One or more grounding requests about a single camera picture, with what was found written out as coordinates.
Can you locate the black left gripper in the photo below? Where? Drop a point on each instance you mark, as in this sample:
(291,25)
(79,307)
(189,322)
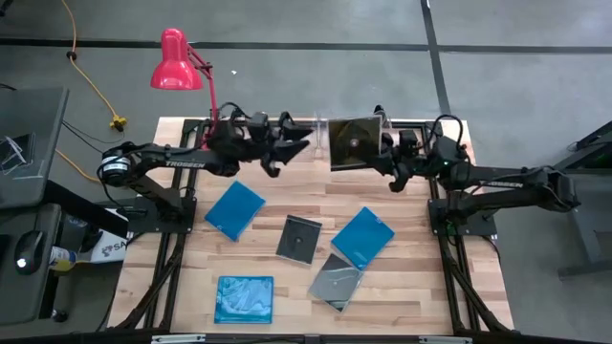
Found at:
(239,148)

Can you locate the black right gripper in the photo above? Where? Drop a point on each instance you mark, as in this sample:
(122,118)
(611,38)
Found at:
(411,165)

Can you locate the clear jewel case black tray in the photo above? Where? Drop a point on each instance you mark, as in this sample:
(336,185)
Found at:
(299,239)
(354,143)
(334,284)

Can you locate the plain blue jewel case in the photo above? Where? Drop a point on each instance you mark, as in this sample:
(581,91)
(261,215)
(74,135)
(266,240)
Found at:
(363,236)
(234,210)

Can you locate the blue jewel case white pattern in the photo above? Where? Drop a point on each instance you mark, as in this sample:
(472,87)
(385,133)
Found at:
(244,299)

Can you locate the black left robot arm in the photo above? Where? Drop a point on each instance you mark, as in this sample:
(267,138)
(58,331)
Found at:
(181,157)

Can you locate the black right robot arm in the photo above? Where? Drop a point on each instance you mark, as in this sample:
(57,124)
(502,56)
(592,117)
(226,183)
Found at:
(507,181)

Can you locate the red desk lamp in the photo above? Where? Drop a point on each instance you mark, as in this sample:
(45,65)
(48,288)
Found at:
(174,67)

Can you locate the white cardboard box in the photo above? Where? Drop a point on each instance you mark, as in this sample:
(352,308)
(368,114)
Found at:
(112,248)

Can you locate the black desk stand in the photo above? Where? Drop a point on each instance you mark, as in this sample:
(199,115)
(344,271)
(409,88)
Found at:
(585,239)

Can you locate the yellow blue can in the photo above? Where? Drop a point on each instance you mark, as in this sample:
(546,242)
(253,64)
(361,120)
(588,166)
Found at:
(62,258)

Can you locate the black computer mouse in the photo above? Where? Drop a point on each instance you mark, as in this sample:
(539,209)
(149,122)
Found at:
(28,251)

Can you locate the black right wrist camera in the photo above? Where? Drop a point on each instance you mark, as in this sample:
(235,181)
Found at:
(408,139)

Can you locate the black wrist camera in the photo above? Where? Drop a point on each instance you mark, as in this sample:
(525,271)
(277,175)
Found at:
(259,126)
(408,139)

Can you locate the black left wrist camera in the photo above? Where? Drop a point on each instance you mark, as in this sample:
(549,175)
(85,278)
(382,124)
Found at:
(259,126)

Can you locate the black table frame rails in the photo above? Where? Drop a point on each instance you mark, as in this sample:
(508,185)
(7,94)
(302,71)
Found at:
(434,188)

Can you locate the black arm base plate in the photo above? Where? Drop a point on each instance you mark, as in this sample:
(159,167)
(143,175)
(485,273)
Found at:
(143,220)
(483,224)

